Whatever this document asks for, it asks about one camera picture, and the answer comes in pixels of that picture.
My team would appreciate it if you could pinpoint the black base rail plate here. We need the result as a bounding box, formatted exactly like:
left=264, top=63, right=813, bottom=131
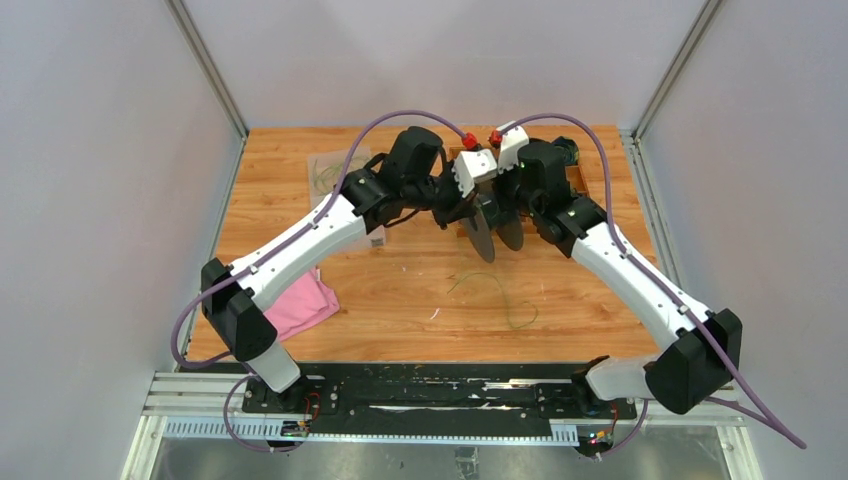
left=204, top=363, right=638, bottom=448

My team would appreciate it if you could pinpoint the aluminium frame post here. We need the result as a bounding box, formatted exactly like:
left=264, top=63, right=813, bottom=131
left=619, top=0, right=724, bottom=285
left=164, top=0, right=249, bottom=143

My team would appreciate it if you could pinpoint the clear plastic box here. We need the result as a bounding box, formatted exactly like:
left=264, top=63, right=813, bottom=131
left=307, top=146, right=388, bottom=252

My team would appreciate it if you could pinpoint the green wire in box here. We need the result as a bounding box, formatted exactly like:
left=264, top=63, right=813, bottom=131
left=312, top=155, right=366, bottom=195

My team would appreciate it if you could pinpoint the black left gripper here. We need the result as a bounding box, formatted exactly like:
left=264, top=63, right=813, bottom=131
left=404, top=159, right=480, bottom=230

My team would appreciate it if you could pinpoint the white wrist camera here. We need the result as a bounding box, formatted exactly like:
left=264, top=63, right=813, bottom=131
left=489, top=124, right=530, bottom=174
left=451, top=133, right=498, bottom=199

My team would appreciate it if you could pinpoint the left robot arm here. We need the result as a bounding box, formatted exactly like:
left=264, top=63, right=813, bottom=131
left=201, top=127, right=498, bottom=413

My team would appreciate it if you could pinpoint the green yellow rolled tie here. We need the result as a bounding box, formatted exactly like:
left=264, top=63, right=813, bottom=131
left=552, top=136, right=580, bottom=166

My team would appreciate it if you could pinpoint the aluminium frame post right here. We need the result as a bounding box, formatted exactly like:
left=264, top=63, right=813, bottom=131
left=619, top=0, right=724, bottom=285

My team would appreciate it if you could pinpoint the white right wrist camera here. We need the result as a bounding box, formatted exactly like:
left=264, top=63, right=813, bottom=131
left=489, top=124, right=530, bottom=174

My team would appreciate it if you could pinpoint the aluminium frame post left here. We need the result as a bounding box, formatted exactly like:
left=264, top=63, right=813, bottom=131
left=164, top=0, right=249, bottom=143

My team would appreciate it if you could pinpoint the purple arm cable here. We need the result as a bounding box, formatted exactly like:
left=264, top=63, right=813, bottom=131
left=170, top=109, right=468, bottom=455
left=500, top=112, right=808, bottom=458

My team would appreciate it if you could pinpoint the wooden compartment tray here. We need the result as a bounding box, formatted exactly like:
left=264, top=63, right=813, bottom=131
left=448, top=145, right=594, bottom=200

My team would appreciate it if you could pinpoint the green wire bundle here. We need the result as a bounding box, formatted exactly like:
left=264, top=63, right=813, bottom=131
left=447, top=221, right=539, bottom=331

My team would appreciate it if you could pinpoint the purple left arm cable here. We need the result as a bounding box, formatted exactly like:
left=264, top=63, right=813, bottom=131
left=170, top=109, right=468, bottom=455

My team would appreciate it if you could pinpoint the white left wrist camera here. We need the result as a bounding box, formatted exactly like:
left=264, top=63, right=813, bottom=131
left=451, top=133, right=498, bottom=199

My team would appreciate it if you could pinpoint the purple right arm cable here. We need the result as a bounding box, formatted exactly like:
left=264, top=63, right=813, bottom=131
left=500, top=112, right=808, bottom=458

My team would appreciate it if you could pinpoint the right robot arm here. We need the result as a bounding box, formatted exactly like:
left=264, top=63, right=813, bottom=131
left=495, top=140, right=743, bottom=417

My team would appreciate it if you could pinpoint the pink folded cloth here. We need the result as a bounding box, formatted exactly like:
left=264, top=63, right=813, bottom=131
left=265, top=268, right=340, bottom=341

